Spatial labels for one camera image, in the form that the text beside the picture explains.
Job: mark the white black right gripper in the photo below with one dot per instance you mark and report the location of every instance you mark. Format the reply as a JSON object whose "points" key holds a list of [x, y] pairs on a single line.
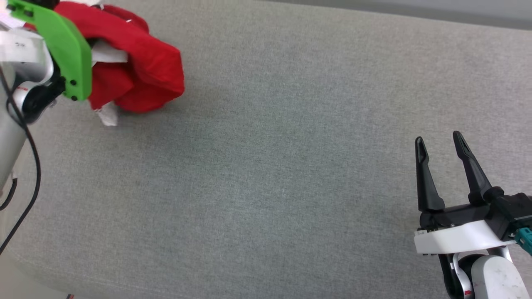
{"points": [[457, 238]]}

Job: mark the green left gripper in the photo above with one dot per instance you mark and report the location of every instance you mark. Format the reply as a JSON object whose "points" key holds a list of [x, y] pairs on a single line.
{"points": [[72, 62]]}

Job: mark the red and white garment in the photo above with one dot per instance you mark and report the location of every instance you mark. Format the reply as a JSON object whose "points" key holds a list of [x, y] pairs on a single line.
{"points": [[153, 70]]}

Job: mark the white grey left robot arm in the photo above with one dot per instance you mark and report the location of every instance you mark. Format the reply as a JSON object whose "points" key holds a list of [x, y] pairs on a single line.
{"points": [[8, 137]]}

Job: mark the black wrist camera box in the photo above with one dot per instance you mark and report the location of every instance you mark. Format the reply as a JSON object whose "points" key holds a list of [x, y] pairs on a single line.
{"points": [[513, 211]]}

